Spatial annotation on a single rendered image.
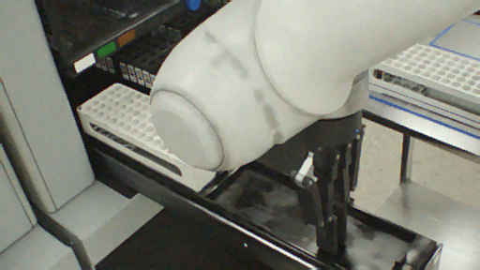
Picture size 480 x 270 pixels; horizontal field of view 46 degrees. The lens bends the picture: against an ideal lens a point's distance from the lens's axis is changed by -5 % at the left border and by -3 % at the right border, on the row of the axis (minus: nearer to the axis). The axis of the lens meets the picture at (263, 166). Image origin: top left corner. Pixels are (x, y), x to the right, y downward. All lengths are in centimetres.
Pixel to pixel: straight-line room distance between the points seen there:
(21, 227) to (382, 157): 149
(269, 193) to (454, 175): 134
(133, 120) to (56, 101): 13
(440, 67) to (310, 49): 66
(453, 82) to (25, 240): 77
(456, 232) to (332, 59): 121
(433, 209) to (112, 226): 91
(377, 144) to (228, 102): 188
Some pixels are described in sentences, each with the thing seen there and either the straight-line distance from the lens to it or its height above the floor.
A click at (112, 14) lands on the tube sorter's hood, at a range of 99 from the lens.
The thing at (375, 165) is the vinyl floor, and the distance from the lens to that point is 217.
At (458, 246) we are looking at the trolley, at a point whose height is 28.
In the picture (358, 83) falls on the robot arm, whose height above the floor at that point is 109.
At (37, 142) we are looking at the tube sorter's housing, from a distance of 98.
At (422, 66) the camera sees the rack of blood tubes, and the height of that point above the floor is 88.
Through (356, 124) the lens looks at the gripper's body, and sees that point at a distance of 64.
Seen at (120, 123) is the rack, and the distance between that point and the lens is 100.
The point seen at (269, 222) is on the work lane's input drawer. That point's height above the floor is 80.
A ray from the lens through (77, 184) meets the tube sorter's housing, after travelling 107.
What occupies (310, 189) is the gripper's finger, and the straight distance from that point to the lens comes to 66.
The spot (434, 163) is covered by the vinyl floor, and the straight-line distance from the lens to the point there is 220.
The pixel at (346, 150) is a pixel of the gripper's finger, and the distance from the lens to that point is 69.
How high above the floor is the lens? 141
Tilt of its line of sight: 40 degrees down
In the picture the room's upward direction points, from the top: 7 degrees counter-clockwise
